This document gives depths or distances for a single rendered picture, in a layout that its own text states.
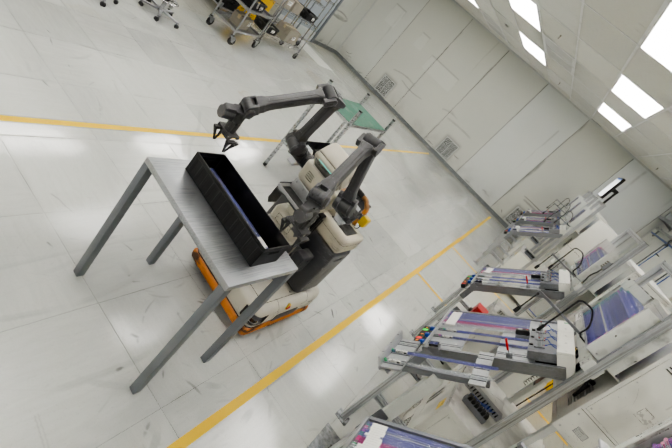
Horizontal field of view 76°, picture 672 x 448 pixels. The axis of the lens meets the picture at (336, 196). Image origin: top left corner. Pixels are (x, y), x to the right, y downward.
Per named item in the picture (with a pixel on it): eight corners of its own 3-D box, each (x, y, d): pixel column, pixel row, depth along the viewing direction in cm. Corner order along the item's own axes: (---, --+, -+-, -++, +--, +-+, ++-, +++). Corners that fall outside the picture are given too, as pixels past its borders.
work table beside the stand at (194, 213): (151, 258, 256) (223, 162, 225) (209, 361, 232) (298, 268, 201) (72, 270, 217) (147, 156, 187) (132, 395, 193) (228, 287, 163)
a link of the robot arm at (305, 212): (332, 198, 171) (315, 186, 173) (319, 203, 161) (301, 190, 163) (319, 222, 175) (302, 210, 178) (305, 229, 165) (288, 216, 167)
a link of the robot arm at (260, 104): (336, 107, 203) (328, 89, 207) (339, 99, 198) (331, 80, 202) (245, 121, 189) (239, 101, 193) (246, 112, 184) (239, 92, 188)
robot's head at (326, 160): (333, 155, 240) (336, 138, 228) (356, 182, 233) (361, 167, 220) (312, 166, 235) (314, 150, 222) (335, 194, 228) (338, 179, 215)
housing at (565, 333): (557, 379, 213) (556, 351, 212) (557, 343, 256) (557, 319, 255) (575, 383, 209) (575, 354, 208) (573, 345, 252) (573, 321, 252)
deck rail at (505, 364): (421, 357, 242) (421, 346, 242) (422, 355, 244) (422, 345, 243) (566, 381, 209) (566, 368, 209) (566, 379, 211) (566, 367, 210)
